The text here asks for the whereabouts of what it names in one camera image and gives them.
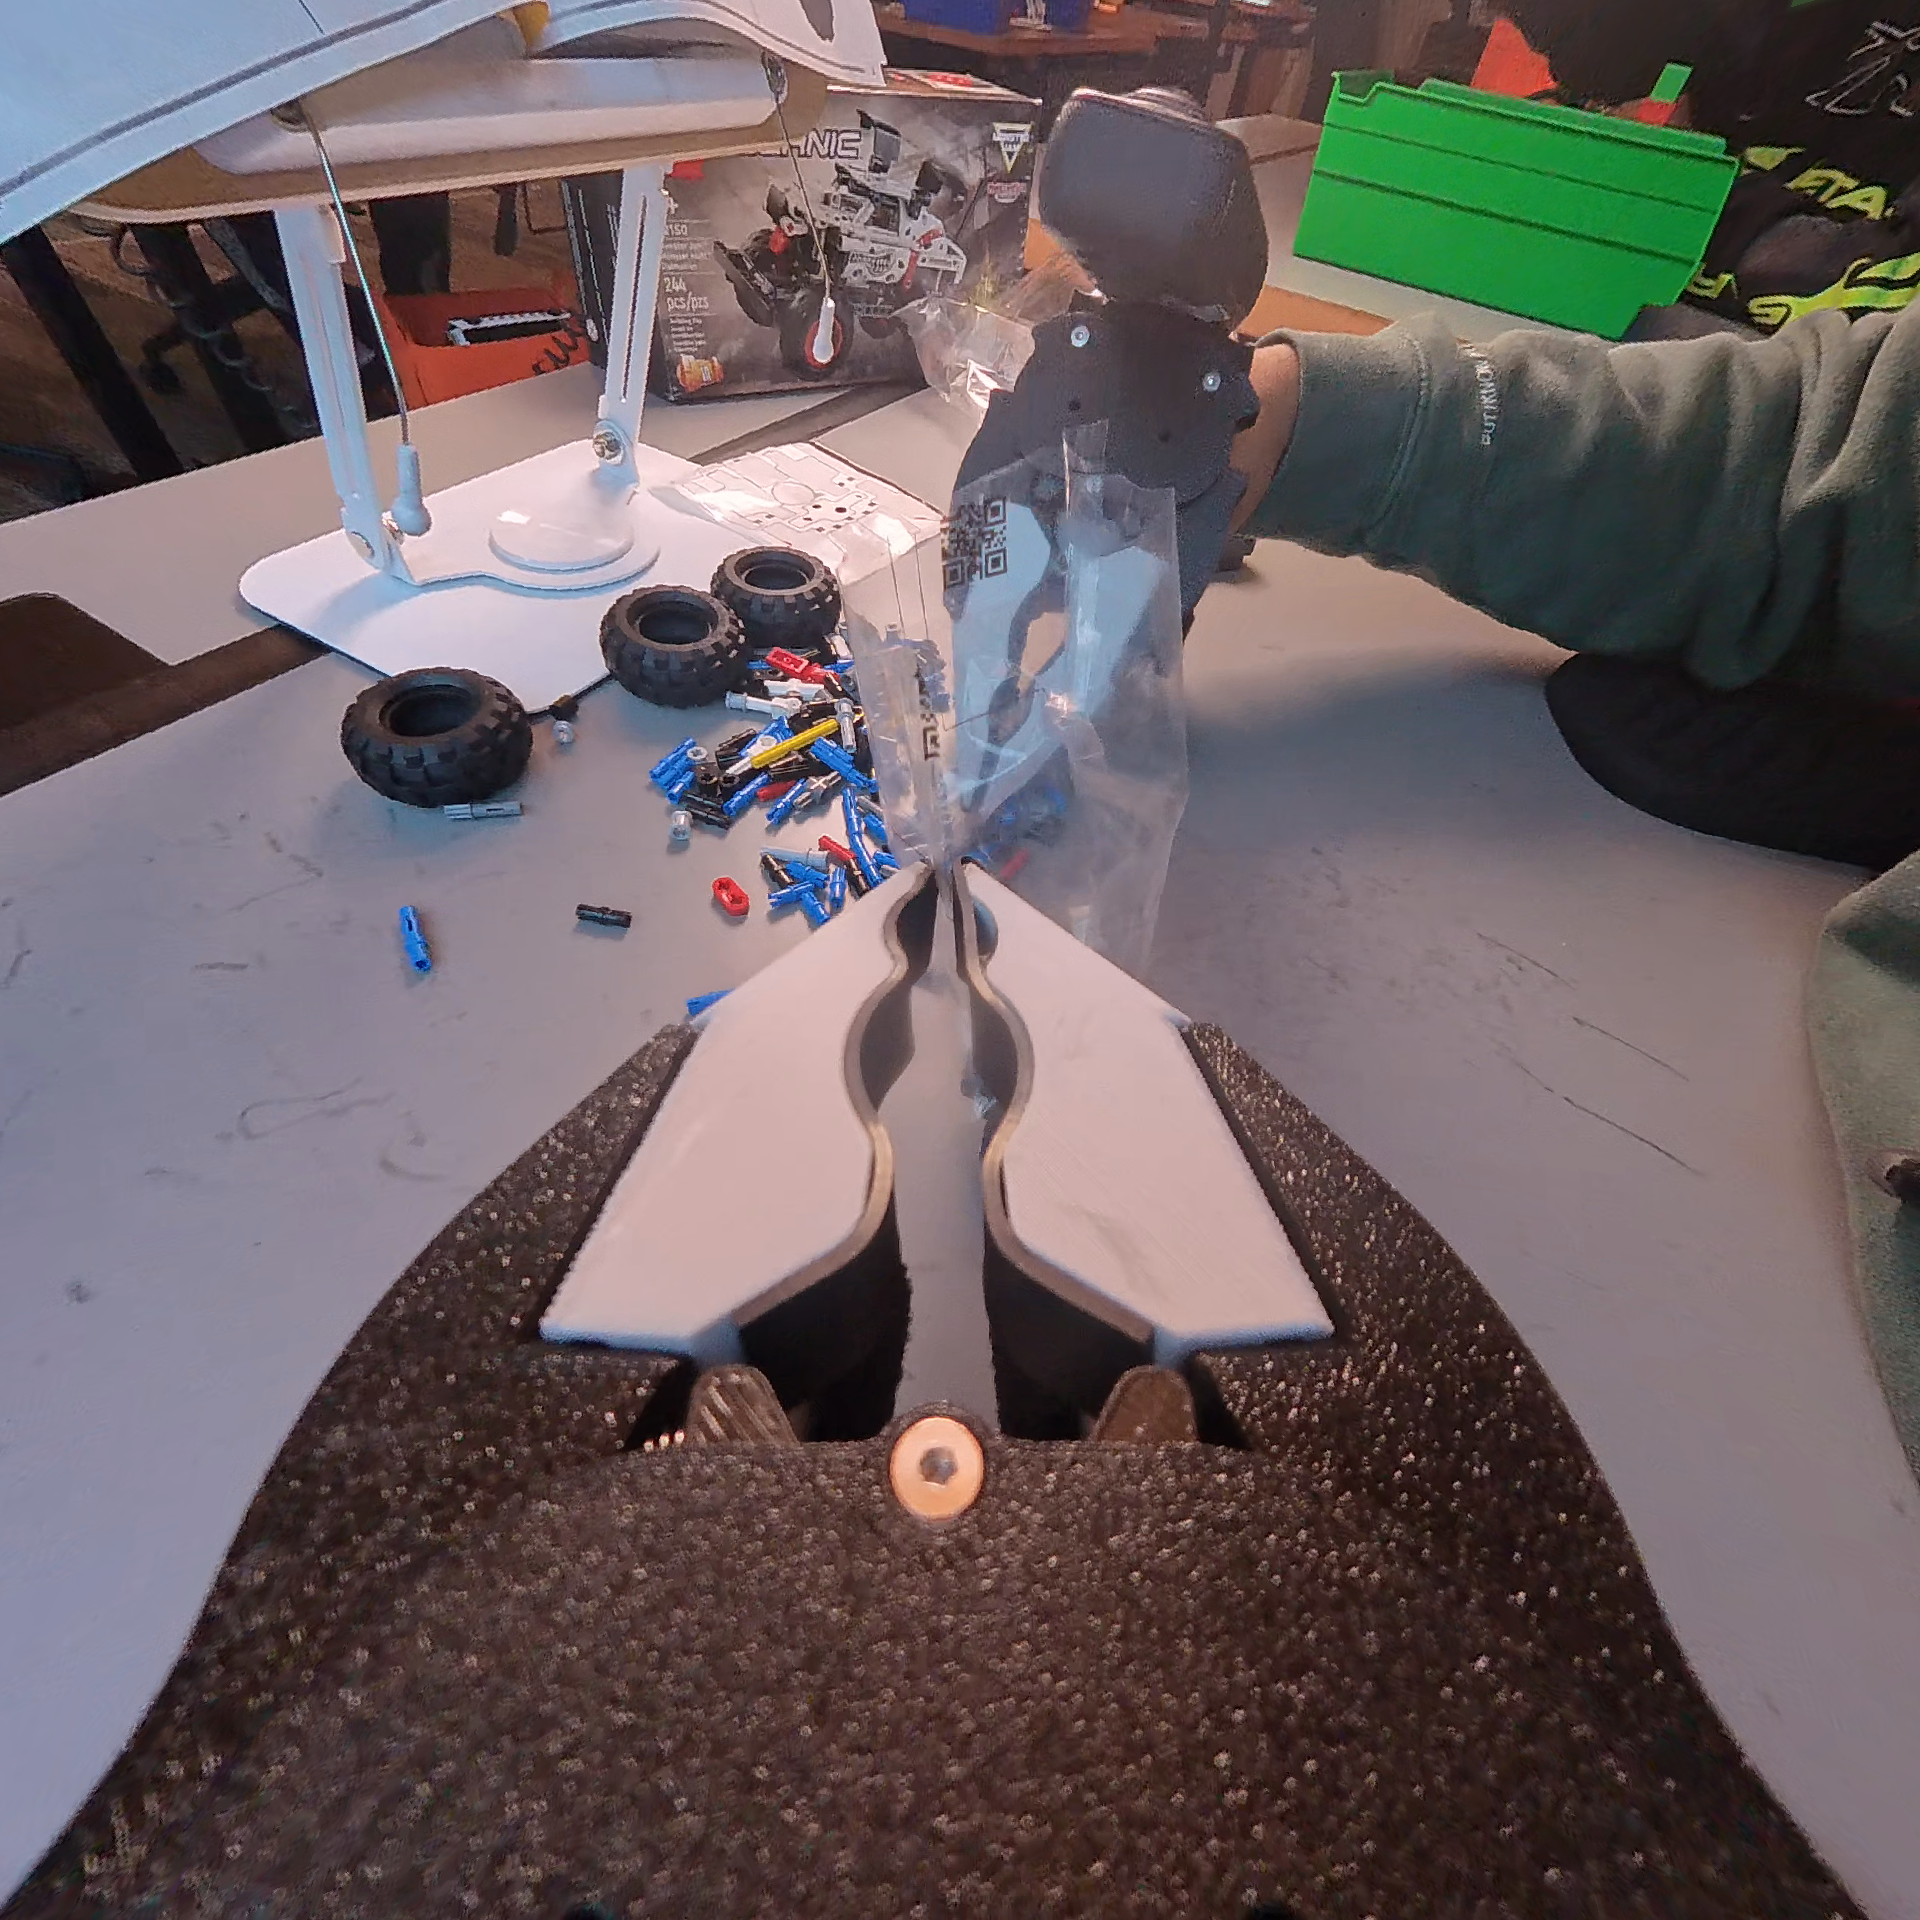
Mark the green plastic bin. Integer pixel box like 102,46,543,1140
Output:
1293,66,1742,337

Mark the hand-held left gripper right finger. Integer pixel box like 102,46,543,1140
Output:
950,871,1331,1353

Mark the person's right forearm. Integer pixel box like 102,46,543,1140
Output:
1263,301,1920,706

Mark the crumpled empty plastic bag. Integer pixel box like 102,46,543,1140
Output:
902,287,1042,407

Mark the orange crate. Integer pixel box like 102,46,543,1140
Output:
377,287,574,407

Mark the grey desk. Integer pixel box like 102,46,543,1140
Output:
0,115,1920,1920

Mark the black toy set box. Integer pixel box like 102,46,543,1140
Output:
646,91,1054,400

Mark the black chair armrest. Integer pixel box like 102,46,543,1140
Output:
1542,646,1920,871

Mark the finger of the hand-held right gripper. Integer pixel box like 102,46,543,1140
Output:
1058,496,1190,826
937,452,1054,826

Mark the black toy tire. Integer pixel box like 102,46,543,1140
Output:
340,665,537,806
712,545,845,646
599,584,748,706

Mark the white sticker sheet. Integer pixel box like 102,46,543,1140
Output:
666,440,948,585

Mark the person's right hand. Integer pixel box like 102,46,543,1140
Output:
1227,337,1307,558

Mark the clear plastic bag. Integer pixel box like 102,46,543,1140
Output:
842,301,1195,967

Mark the building instruction booklet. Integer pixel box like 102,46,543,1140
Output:
0,0,888,243

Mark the pile of small toy parts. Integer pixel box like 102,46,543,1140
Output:
646,637,903,917

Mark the white booklet stand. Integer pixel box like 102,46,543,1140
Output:
90,46,893,706

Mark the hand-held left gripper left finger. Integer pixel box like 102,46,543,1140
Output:
546,871,937,1358

